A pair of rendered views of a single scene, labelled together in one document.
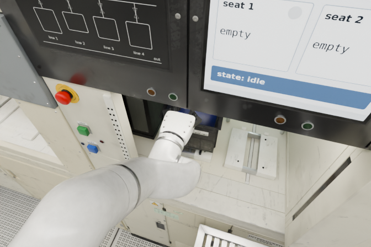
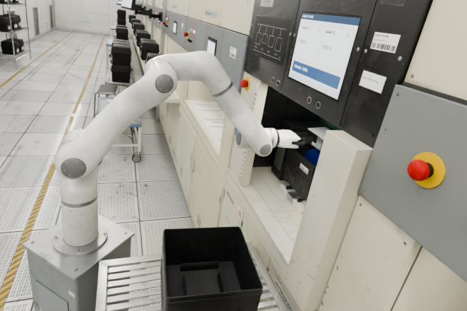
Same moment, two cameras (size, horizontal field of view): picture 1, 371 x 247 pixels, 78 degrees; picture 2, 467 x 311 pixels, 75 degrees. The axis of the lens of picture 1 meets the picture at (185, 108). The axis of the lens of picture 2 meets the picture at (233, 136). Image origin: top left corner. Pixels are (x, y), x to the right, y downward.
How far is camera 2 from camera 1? 92 cm
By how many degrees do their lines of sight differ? 48
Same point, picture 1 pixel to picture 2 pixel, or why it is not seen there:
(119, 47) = (271, 51)
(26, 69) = (241, 64)
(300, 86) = (317, 73)
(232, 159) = not seen: hidden behind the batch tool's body
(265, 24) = (310, 36)
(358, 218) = (321, 198)
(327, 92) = (325, 76)
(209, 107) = (288, 91)
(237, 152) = not seen: hidden behind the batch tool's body
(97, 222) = (208, 62)
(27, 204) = (180, 207)
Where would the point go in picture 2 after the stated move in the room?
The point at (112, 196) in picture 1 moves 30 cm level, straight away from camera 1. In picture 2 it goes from (218, 66) to (240, 59)
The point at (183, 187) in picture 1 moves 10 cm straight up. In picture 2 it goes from (248, 128) to (253, 102)
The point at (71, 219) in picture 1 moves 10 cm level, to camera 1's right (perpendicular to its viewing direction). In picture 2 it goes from (205, 54) to (221, 60)
